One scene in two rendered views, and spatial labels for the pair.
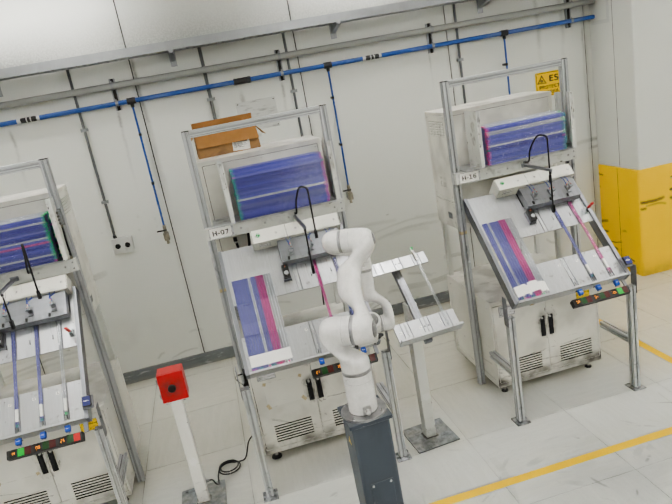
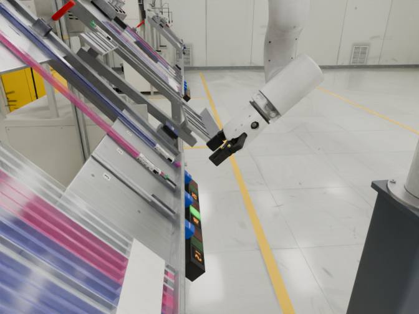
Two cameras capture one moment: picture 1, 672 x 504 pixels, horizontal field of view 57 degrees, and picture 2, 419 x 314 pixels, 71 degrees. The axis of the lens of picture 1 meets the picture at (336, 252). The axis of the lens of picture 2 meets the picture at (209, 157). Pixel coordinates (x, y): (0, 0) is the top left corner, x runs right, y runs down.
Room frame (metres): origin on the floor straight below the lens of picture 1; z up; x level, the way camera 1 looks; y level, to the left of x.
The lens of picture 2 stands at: (2.75, 0.64, 1.06)
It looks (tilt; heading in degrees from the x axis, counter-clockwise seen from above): 24 degrees down; 276
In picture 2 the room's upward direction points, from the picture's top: straight up
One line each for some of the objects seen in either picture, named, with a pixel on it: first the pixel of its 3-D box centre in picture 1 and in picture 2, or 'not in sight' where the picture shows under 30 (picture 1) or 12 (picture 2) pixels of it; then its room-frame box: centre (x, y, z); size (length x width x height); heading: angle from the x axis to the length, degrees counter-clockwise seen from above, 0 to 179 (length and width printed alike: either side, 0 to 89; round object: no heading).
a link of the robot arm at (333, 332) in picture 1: (343, 344); not in sight; (2.30, 0.04, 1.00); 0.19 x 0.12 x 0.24; 74
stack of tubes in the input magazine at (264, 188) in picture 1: (280, 184); not in sight; (3.36, 0.23, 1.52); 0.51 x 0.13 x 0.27; 100
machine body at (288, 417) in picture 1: (307, 376); not in sight; (3.47, 0.31, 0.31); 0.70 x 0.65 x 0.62; 100
